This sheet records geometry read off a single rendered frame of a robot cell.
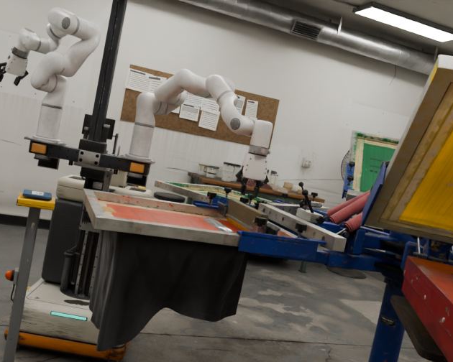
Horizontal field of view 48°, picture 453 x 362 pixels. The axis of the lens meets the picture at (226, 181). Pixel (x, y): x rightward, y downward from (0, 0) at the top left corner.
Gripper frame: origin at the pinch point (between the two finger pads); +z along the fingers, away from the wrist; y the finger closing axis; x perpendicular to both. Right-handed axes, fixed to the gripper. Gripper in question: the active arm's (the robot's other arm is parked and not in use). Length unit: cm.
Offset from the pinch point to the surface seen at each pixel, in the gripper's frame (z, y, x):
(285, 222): 10.6, -20.8, -3.9
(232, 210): 10.2, 1.2, -10.7
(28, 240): 33, 79, -10
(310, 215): 5.1, -26.1, 5.6
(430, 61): -168, -353, -346
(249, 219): 9.9, 1.2, 7.9
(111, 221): 14, 56, 29
